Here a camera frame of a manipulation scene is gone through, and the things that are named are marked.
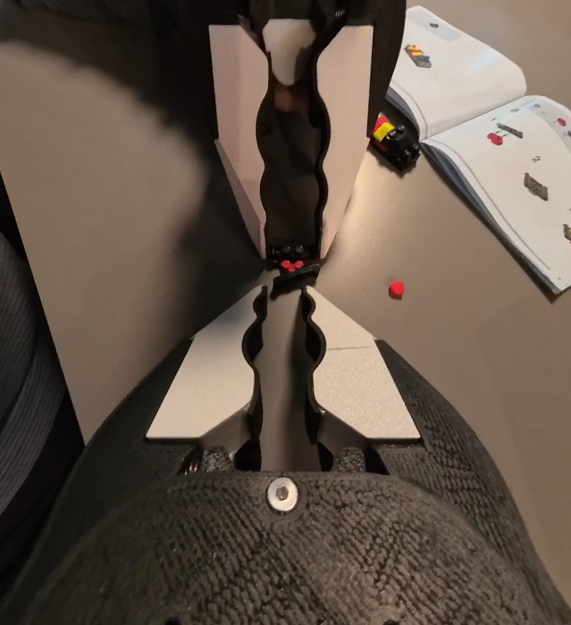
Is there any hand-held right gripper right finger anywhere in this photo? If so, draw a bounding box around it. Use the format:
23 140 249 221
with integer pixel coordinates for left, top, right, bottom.
302 287 423 441

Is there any open instruction booklet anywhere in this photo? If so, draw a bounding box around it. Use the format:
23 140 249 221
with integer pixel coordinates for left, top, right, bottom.
385 5 571 295

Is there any person's torso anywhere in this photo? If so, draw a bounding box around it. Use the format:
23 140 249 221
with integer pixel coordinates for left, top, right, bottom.
0 161 86 625

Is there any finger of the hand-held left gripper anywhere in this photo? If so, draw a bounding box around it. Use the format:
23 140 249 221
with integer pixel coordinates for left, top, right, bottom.
312 21 375 258
208 23 272 258

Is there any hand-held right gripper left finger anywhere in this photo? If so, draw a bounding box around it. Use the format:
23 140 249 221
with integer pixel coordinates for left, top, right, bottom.
146 286 269 442

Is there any black yellow red lego car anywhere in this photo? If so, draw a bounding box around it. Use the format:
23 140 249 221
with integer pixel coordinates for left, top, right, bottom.
372 112 420 171

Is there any black lego plate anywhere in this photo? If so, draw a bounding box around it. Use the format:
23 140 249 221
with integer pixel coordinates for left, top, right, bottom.
271 263 322 299
267 243 315 259

